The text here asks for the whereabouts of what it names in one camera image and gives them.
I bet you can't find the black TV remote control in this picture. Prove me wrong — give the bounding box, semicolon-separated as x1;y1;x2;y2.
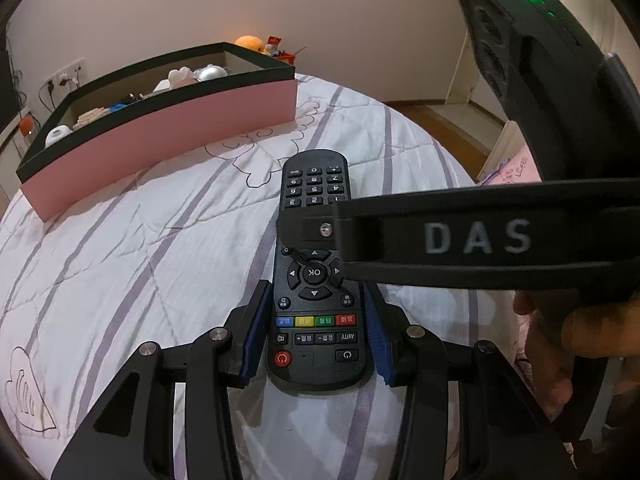
267;150;372;393

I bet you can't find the white plastic plug adapter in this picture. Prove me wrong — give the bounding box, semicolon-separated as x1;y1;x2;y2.
44;125;74;148

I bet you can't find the person right hand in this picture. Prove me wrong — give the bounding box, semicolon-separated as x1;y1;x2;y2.
513;290;639;425

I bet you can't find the white striped quilt tablecloth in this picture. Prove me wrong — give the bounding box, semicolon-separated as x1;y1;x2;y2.
1;76;518;479

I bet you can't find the pink and black storage box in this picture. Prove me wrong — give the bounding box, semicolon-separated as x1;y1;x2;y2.
16;42;297;221

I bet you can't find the silver round speaker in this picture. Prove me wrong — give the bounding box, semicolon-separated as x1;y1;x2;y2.
194;64;228;82

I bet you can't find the pink white toy block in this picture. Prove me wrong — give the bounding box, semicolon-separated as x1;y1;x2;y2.
73;107;111;130

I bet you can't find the red toy storage crate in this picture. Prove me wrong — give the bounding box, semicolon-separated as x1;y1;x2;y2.
273;51;296;66

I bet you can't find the orange octopus plush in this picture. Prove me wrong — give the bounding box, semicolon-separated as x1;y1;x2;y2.
234;35;270;55

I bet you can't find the clear bottle red cap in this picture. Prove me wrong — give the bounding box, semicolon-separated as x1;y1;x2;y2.
18;115;38;144

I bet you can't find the wall power outlet strip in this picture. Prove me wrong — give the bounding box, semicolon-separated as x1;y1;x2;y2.
44;58;87;92

